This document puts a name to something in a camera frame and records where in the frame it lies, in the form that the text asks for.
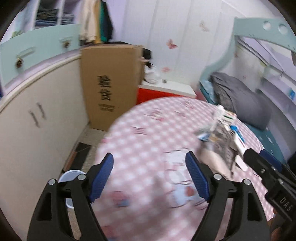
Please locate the left human hand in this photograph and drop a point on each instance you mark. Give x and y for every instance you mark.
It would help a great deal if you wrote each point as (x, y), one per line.
(281, 228)

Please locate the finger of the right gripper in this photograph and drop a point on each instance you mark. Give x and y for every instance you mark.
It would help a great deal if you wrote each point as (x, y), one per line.
(271, 159)
(258, 164)

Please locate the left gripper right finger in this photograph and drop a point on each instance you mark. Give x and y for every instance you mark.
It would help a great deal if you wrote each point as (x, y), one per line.
(247, 218)

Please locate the large brown cardboard box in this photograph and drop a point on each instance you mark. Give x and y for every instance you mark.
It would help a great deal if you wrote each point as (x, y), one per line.
(110, 75)

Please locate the teal bed sheet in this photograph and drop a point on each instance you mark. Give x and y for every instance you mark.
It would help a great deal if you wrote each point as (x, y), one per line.
(268, 141)

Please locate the hanging clothes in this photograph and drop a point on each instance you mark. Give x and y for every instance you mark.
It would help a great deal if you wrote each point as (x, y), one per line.
(95, 24)

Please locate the grey folded quilt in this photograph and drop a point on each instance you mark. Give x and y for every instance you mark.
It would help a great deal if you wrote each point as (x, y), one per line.
(235, 96)

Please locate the white plastic bag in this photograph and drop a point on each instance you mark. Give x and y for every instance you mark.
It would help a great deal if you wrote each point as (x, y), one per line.
(151, 75)

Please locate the teal drawer unit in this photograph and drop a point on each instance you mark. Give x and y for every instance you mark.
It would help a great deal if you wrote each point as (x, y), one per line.
(28, 49)

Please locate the printed newspaper sheet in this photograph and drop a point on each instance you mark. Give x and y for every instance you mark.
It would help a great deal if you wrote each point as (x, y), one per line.
(216, 153)

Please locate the teal bed headboard frame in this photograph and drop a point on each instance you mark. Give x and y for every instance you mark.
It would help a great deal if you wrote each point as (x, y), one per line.
(254, 34)

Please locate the red storage bench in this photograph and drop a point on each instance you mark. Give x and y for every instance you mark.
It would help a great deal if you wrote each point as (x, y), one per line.
(147, 91)

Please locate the white open shelf unit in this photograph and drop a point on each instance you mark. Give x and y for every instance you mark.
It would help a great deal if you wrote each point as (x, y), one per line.
(45, 13)

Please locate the white curved cabinet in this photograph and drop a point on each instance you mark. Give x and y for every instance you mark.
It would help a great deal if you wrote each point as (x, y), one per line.
(41, 122)

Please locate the pink checkered bed cover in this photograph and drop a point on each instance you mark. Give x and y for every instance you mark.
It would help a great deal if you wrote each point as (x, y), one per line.
(149, 194)

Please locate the white medicine box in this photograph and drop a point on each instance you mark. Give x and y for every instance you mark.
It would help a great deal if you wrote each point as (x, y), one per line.
(224, 116)

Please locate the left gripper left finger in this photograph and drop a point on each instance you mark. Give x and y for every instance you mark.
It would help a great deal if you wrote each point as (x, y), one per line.
(50, 220)

